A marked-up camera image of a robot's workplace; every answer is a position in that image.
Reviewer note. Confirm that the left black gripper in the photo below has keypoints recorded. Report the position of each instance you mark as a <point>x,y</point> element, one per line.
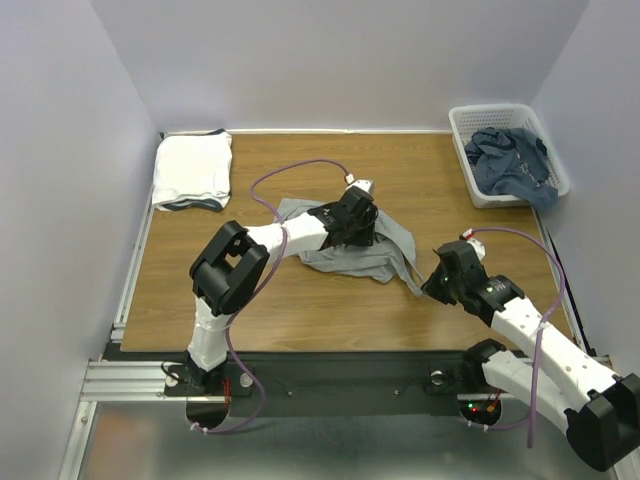
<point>367,235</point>

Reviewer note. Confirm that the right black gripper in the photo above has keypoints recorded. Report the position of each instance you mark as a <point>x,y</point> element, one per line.
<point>445,279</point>

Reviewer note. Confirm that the grey tank top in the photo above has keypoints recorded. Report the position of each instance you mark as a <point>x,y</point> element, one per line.
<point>392,254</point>

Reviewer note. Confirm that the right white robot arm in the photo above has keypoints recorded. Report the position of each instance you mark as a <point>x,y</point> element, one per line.
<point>593,406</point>

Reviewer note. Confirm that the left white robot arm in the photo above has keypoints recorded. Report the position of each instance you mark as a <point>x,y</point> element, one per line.
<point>225,275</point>

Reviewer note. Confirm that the blue tank top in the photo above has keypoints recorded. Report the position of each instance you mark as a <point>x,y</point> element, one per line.
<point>512,162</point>

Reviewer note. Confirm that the folded white tank top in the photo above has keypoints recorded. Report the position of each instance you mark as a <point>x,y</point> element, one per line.
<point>192,170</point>

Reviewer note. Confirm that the white plastic basket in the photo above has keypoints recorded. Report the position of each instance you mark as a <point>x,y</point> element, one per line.
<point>466,120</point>

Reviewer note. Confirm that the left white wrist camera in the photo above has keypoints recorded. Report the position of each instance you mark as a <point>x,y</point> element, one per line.
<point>365,185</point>

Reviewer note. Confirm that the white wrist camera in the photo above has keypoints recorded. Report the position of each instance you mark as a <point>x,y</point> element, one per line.
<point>478,246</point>
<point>365,185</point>

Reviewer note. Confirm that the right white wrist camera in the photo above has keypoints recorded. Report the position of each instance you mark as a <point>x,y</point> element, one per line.
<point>478,246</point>

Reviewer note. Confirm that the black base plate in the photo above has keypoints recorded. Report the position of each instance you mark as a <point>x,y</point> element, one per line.
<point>314,384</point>

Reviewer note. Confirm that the aluminium frame rail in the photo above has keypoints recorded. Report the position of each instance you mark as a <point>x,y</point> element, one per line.
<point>126,427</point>

